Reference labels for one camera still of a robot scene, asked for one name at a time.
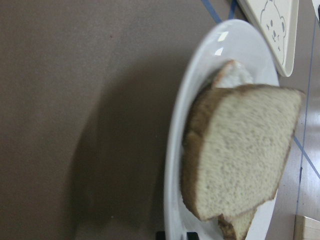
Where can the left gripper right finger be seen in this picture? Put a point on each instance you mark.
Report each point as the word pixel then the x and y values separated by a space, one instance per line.
pixel 192 235

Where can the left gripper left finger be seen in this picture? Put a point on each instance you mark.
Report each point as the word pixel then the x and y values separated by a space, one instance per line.
pixel 160 235

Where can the bread slice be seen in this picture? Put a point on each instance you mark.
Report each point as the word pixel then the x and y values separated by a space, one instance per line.
pixel 236 146
pixel 238 227

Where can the white round plate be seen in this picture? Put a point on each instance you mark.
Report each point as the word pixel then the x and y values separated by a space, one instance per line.
pixel 230 40

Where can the bread slice on plate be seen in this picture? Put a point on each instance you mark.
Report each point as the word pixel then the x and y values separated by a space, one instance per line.
pixel 238 227

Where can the cream bear serving tray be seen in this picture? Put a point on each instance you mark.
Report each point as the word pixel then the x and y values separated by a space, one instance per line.
pixel 277 21

